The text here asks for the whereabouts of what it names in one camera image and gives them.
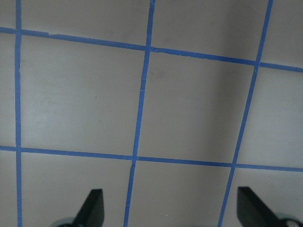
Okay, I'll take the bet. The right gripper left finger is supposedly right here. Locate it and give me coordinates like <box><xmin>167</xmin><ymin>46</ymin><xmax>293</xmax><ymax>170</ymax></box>
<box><xmin>53</xmin><ymin>189</ymin><xmax>106</xmax><ymax>227</ymax></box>

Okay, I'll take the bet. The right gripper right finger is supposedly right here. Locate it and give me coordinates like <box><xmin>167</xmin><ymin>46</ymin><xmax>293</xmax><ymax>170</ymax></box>
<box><xmin>237</xmin><ymin>186</ymin><xmax>300</xmax><ymax>227</ymax></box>

